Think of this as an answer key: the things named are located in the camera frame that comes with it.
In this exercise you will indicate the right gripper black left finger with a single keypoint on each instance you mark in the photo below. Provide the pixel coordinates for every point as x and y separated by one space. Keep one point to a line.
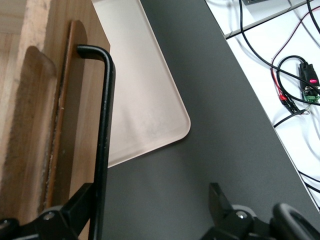
57 222

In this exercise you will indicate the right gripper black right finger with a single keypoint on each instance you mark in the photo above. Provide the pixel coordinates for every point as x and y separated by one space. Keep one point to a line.
232 222

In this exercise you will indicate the beige plastic tray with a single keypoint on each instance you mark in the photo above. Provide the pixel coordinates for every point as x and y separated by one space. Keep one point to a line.
140 87

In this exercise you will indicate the black adapter green terminal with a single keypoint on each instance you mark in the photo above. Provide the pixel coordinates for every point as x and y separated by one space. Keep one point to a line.
309 81

